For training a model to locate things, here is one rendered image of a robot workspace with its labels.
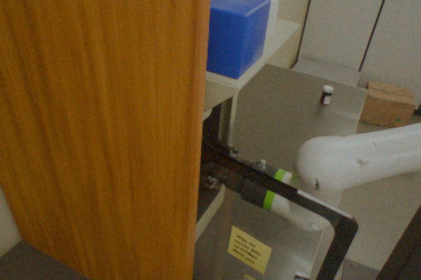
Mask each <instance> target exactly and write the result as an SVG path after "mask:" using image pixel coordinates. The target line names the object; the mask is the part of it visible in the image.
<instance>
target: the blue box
mask: <svg viewBox="0 0 421 280"><path fill-rule="evenodd" d="M270 4H271V0H210V16H209V38H208V49H207V69H206V71H209V72H213V73H217V74H221V75H223V76H226V77H228V78H233V79H236V80H238V79H239V78H240V77H241V76H242V75H243V74H244V73H246V71H248V69H250V67H252V65H254V63H256V61H257V60H258V59H259V58H261V56H262V55H263V51H264V42H265V37H266V29H267V25H268V19H269V12H270Z"/></svg>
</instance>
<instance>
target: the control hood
mask: <svg viewBox="0 0 421 280"><path fill-rule="evenodd" d="M299 28H300V25H299V24H298V23H294V22H288V21H285V20H279V19H276V25H275V29H274V33H273V35H270V36H268V37H266V38H265V42H264V51H263V55H262V56H261V58H259V59H258V60H257V61H256V63H254V65H252V67H250V69H248V71H246V73H244V74H243V75H242V76H241V77H240V78H239V79H238V80H236V79H233V78H228V77H226V76H223V75H221V74H217V73H213V72H209V71H206V80H205V101H204V113H205V112H206V111H208V110H210V109H212V108H213V107H214V106H216V105H218V104H220V103H221V102H223V101H225V100H226V99H228V98H230V97H233V96H234V95H236V94H237V93H238V92H239V90H240V89H241V88H242V87H243V86H244V85H246V84H247V83H248V82H249V81H250V80H251V79H252V77H253V76H254V75H255V74H256V73H257V72H258V71H259V70H260V69H261V68H262V67H263V66H264V65H265V64H266V63H267V62H268V61H269V60H270V59H271V58H272V56H273V55H275V54H276V53H277V52H278V51H279V50H280V49H281V48H282V46H283V45H284V44H285V43H286V42H287V41H288V40H289V39H291V38H292V37H293V35H294V34H295V33H296V31H297V30H298V29H299Z"/></svg>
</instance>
